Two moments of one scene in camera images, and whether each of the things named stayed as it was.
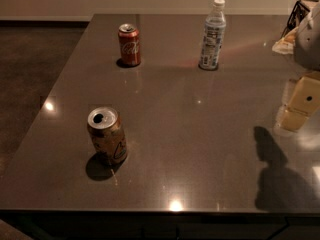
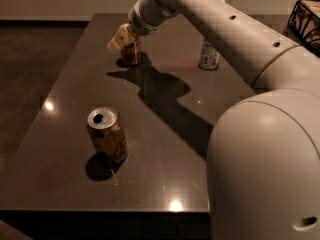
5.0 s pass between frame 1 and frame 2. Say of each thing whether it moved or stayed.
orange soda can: stayed
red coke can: stayed
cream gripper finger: moved
